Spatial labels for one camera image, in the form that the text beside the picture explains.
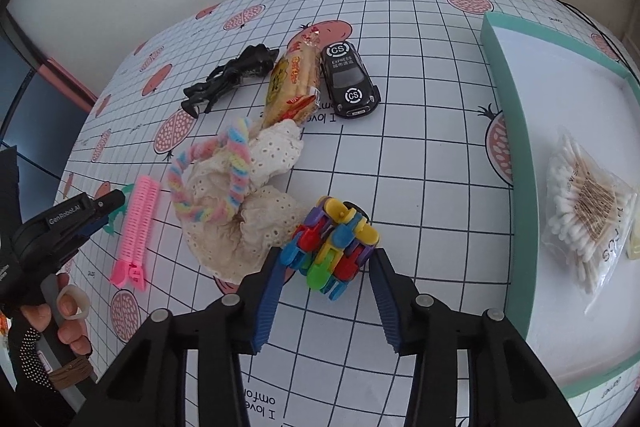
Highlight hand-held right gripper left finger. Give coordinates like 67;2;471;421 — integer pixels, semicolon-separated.
87;247;296;427

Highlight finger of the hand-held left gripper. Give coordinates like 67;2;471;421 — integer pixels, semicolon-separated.
74;211;117;239
90;188;127;214

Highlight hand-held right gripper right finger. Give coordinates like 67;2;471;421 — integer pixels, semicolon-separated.
367;247;583;427

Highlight teal toy figure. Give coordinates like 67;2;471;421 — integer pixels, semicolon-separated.
102;184;133;235

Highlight pink hair roller clip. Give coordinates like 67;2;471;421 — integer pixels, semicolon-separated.
111;175;162;292

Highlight colourful plastic block toy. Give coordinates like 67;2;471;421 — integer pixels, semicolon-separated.
280;196;381;303

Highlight cream lace cloth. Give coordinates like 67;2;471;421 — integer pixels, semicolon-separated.
181;119;307;283

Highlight pastel chenille loop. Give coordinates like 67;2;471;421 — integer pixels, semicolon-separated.
167;117;253;224

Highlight black toy car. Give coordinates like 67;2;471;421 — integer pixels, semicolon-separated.
319;41;381;120

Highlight teal box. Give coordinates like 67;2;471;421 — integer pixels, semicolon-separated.
481;12;640;410

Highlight person's left hand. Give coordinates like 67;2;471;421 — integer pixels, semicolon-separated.
20;272;94;358

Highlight pink strip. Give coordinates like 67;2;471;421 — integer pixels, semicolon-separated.
32;54;98;110

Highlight brown wrist band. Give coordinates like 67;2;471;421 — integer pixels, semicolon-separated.
47;357;96;390

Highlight grid-print tablecloth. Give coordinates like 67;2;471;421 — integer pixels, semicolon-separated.
50;0;640;427

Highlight black toy figure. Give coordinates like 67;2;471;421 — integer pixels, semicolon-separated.
181;44;280;116

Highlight yellow snack packet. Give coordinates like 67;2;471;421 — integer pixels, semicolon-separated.
260;27;322;128

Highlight bag of cotton swabs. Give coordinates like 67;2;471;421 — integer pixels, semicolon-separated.
542;127;638;315

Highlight cream hair claw clip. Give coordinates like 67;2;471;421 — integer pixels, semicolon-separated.
625;217;640;262

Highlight white finger ring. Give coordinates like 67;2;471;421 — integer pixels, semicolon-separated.
56;284;91;321

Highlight black cable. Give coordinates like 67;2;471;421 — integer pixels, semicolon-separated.
555;0;633;72

